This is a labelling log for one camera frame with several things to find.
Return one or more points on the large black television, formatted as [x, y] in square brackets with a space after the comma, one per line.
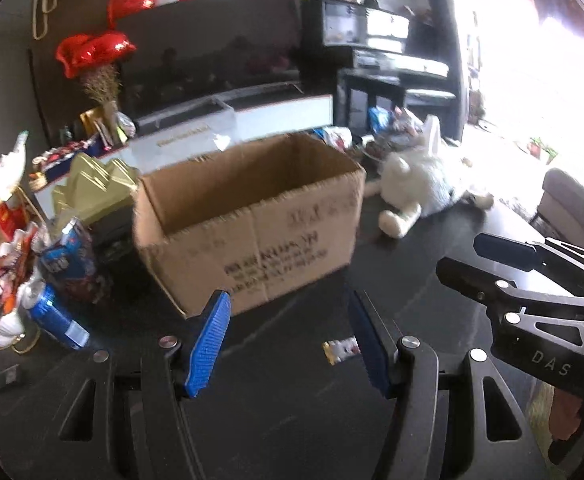
[194, 48]

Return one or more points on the red heart balloon upper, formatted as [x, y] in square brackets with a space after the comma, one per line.
[118, 9]

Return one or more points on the person's hand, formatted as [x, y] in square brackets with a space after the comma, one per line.
[564, 419]

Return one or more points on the brown cardboard box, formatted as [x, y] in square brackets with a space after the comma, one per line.
[259, 220]

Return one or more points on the red heart balloon lower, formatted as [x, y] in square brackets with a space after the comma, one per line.
[80, 53]

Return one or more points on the white tv cabinet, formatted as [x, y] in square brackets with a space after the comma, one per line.
[219, 130]

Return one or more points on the gold mountain shaped box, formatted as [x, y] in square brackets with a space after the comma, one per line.
[93, 189]

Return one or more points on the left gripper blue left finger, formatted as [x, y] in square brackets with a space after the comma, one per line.
[208, 331]

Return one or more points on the white gold candy wrapper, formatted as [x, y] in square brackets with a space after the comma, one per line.
[338, 351]

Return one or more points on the blue snack bag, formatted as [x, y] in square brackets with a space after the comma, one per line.
[70, 265]

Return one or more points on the blue soda can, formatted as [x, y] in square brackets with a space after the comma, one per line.
[45, 307]

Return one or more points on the black upright piano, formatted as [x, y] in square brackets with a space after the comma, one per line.
[346, 47]

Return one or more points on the dried flower vase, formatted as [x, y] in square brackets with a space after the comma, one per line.
[102, 85]

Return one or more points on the dark floral snack tray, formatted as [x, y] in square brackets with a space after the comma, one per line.
[394, 130]

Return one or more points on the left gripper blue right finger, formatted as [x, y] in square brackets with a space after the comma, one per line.
[373, 340]

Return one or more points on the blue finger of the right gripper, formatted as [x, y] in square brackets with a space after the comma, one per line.
[518, 255]

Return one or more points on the white plush sheep toy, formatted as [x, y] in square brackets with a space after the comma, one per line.
[415, 185]

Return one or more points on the white shell bowl with snacks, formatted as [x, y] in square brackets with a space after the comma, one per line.
[17, 332]

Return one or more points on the red heart balloon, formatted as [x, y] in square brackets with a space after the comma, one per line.
[118, 9]
[80, 53]

